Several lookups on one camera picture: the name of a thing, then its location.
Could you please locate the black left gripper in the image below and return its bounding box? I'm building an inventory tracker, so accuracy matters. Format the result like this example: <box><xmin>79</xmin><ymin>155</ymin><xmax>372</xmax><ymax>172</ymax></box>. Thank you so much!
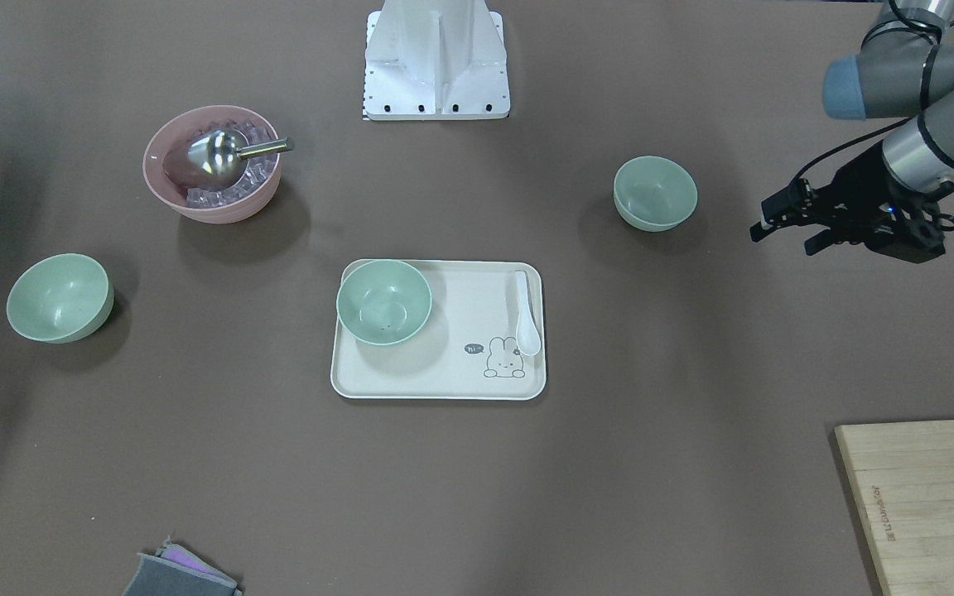
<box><xmin>749</xmin><ymin>147</ymin><xmax>954</xmax><ymax>263</ymax></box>

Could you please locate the green bowl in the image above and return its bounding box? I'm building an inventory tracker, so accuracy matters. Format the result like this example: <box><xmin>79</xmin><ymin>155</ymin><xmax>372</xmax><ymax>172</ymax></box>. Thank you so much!
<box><xmin>5</xmin><ymin>253</ymin><xmax>116</xmax><ymax>344</ymax></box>
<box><xmin>612</xmin><ymin>156</ymin><xmax>699</xmax><ymax>233</ymax></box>
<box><xmin>335</xmin><ymin>259</ymin><xmax>434</xmax><ymax>347</ymax></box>

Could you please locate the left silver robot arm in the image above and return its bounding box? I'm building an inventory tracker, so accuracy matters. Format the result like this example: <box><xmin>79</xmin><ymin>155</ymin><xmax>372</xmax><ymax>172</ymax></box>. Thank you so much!
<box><xmin>749</xmin><ymin>1</ymin><xmax>954</xmax><ymax>263</ymax></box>

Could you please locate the white ceramic spoon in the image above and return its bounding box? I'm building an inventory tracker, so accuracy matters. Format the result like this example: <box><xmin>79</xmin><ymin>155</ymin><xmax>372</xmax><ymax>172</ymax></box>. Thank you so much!
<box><xmin>514</xmin><ymin>269</ymin><xmax>542</xmax><ymax>356</ymax></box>

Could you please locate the wooden cutting board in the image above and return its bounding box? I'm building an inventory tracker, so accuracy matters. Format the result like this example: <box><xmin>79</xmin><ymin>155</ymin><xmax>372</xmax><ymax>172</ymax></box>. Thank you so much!
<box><xmin>834</xmin><ymin>420</ymin><xmax>954</xmax><ymax>595</ymax></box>

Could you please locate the cream rabbit tray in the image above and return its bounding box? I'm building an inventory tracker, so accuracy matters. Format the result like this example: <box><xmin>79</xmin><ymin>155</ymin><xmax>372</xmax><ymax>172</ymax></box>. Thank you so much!
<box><xmin>330</xmin><ymin>259</ymin><xmax>547</xmax><ymax>401</ymax></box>

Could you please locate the green bowl on tray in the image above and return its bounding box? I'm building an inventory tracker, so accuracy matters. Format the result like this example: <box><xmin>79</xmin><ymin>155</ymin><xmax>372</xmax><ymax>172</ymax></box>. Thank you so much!
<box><xmin>335</xmin><ymin>259</ymin><xmax>434</xmax><ymax>347</ymax></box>

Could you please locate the metal scoop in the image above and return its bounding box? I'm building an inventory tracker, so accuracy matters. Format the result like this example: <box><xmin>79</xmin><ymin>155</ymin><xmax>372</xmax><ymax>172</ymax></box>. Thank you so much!
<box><xmin>181</xmin><ymin>128</ymin><xmax>295</xmax><ymax>185</ymax></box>

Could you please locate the pink bowl with ice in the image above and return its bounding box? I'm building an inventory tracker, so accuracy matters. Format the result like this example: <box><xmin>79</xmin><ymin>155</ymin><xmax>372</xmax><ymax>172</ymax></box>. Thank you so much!
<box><xmin>142</xmin><ymin>104</ymin><xmax>294</xmax><ymax>225</ymax></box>

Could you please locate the grey folded cloth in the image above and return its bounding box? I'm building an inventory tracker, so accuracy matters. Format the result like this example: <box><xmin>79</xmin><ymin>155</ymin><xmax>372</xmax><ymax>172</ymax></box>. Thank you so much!
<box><xmin>123</xmin><ymin>540</ymin><xmax>243</xmax><ymax>595</ymax></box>

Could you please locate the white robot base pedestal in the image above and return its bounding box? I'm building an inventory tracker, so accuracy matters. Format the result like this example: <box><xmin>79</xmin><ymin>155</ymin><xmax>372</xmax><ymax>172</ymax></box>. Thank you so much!
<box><xmin>361</xmin><ymin>1</ymin><xmax>512</xmax><ymax>122</ymax></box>

